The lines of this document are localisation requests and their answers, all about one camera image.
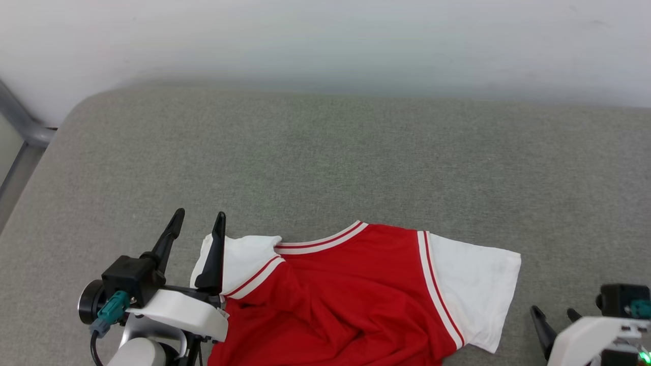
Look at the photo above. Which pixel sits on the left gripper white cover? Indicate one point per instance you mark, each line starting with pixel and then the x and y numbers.
pixel 178 311

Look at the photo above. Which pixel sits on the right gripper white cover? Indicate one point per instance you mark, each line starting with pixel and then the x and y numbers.
pixel 592 340

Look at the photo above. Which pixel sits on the red and white jersey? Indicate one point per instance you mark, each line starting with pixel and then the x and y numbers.
pixel 356 295

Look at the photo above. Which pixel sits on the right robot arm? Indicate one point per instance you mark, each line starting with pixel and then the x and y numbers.
pixel 618 358

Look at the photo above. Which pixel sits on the left gripper black camera box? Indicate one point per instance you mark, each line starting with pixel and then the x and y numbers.
pixel 133 278

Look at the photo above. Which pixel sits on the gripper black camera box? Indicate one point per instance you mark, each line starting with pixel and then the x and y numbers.
pixel 618 300
pixel 133 278

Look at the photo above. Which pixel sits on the right gripper black camera box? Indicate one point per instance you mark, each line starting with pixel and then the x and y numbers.
pixel 618 300

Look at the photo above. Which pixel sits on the grey metal frame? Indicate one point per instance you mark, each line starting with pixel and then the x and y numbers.
pixel 23 127

